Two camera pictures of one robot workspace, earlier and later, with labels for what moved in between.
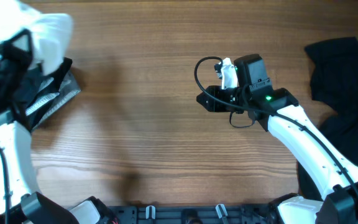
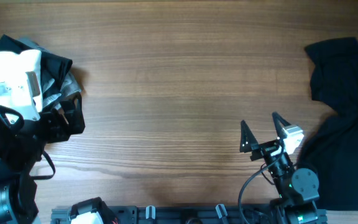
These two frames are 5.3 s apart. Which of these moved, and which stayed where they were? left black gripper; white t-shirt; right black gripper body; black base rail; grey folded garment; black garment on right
Moved: white t-shirt; left black gripper; right black gripper body
Stayed: black base rail; grey folded garment; black garment on right
